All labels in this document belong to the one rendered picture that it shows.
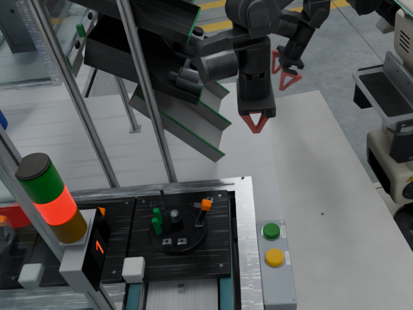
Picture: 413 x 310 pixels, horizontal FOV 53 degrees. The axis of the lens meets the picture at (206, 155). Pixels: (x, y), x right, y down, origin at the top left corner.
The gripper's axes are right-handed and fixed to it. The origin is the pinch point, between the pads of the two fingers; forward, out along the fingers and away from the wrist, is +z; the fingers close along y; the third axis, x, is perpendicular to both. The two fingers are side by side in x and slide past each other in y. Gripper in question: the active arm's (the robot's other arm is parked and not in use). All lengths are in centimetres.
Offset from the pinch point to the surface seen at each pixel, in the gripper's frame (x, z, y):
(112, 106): -51, 37, -63
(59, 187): -29.1, -13.1, 24.7
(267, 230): 1.6, 26.1, 5.9
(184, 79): -15.5, -0.5, -19.2
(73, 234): -29.9, -3.8, 26.0
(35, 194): -31.6, -14.0, 26.6
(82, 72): -70, 37, -90
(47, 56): -77, 23, -81
